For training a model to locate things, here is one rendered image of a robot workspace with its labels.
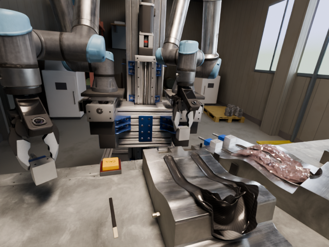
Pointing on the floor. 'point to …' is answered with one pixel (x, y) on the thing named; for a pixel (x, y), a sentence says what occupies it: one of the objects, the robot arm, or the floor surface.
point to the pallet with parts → (224, 113)
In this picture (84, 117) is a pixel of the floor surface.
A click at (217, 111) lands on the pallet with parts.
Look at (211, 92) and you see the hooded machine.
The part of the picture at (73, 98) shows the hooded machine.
